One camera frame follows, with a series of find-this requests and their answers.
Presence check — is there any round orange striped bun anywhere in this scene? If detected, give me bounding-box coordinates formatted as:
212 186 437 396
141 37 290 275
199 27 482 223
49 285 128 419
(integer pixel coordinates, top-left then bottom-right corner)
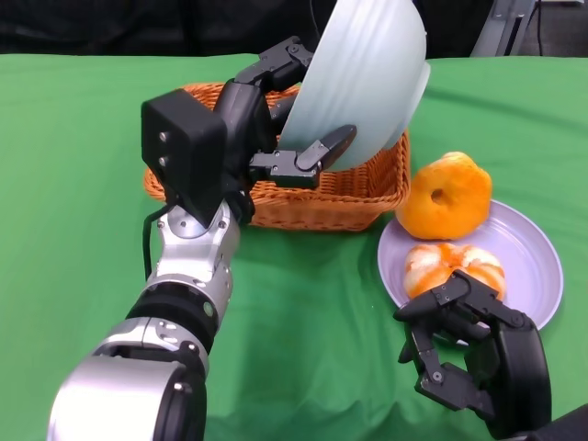
403 243 506 303

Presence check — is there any orange wicker basket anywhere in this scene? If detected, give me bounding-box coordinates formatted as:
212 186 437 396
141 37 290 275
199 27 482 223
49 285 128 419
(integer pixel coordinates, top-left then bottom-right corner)
143 82 412 232

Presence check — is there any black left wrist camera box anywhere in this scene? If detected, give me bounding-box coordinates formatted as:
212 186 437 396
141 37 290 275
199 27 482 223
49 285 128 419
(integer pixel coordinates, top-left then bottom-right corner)
140 89 227 226

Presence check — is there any ring-shaped orange striped bread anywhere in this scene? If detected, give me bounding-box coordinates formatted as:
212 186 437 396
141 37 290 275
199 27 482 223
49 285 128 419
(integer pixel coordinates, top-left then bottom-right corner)
395 151 493 242

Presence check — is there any pale grey-green bowl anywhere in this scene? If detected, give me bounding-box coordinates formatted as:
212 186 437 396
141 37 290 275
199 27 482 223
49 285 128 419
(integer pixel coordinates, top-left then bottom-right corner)
278 0 432 171

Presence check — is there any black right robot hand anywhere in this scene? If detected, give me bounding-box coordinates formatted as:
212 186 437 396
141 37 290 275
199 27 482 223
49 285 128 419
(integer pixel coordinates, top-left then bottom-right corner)
393 269 552 440

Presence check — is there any grey metal stand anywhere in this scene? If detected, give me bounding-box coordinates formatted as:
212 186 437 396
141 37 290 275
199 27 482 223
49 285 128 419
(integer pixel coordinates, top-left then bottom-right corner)
469 0 538 59

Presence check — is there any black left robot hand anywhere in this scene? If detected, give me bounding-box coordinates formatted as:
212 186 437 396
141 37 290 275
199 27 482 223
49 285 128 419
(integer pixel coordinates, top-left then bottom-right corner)
213 37 358 224

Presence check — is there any black backdrop cloth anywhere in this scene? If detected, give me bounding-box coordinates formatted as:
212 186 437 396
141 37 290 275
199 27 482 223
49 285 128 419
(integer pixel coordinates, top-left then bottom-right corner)
0 0 492 61

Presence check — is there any white round plate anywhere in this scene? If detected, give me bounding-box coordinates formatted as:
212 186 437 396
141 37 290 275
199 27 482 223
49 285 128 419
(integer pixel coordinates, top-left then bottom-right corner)
377 199 565 339

